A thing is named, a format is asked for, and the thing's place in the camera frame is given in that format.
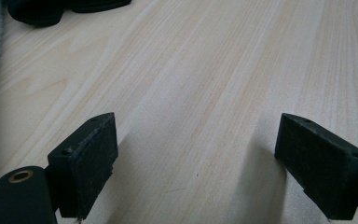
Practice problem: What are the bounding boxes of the black glove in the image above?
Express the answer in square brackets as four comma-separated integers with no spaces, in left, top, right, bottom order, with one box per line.
[7,0,133,28]

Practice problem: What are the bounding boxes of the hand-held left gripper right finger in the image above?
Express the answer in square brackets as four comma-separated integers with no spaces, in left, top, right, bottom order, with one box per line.
[274,112,358,221]

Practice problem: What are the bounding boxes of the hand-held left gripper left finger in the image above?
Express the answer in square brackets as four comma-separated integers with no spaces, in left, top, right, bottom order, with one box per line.
[45,112,119,219]

